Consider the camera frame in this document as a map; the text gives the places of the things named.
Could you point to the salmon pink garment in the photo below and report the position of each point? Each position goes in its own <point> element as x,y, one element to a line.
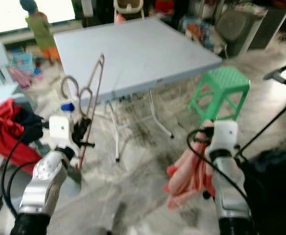
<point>189,176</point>

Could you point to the pink metal clothes hanger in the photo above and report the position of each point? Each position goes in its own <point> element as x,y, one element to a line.
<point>96,85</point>

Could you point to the red garment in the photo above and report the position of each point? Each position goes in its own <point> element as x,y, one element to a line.
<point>3,127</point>

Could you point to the blue bottle cap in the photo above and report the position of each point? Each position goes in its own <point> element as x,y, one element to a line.
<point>67,106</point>

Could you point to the dark navy garment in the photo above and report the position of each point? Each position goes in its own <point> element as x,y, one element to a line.
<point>33,125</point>

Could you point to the green plastic stool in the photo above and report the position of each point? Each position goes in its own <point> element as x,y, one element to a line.
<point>224,78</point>

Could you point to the person in black clothes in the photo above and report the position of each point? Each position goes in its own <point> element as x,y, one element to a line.
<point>275,196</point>

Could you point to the black tripod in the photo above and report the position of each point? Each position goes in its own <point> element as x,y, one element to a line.
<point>280,73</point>

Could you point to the grey folding table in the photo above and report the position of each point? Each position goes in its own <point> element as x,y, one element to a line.
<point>138,54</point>

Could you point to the colourful baby bouncer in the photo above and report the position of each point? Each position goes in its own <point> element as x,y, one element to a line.
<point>197,30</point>

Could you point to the grey box appliance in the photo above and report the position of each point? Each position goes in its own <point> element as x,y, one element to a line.
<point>236,29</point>

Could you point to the child in green shirt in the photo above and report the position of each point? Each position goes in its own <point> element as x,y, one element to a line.
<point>40,29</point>

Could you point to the white baby high chair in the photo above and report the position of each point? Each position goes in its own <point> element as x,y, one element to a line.
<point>128,6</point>

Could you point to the bright white screen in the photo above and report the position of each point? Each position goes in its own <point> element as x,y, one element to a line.
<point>6,14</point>

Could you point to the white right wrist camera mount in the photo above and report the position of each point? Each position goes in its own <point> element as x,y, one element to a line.
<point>226,134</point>

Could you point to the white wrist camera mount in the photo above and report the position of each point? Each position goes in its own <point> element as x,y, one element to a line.
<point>226,134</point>
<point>62,132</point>

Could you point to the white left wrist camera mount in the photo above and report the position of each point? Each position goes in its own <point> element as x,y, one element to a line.
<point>62,132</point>

